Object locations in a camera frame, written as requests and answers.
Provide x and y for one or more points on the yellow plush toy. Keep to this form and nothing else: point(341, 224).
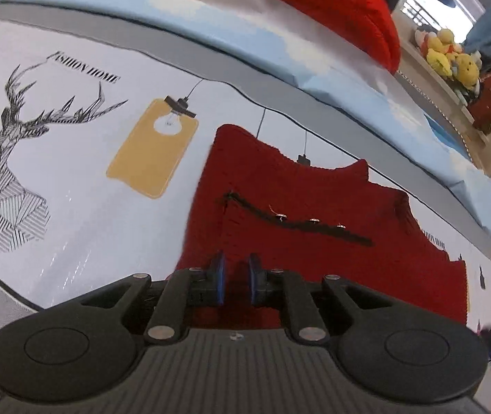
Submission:
point(439, 51)
point(465, 69)

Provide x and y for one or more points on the grey printed bed mat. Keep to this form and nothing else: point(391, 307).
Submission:
point(77, 189)

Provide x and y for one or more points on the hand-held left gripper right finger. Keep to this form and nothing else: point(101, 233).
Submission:
point(254, 283)

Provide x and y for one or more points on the red fluffy blanket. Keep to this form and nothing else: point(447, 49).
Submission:
point(336, 4)

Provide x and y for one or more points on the window sill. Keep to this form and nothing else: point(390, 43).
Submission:
point(439, 95)

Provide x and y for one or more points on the red knitted sweater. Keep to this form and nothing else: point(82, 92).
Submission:
point(314, 189)

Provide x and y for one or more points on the light blue sheet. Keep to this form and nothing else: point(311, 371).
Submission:
point(228, 21)

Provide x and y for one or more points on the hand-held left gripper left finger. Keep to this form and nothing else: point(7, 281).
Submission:
point(218, 282)

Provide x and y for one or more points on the window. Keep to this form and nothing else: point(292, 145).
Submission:
point(448, 4)

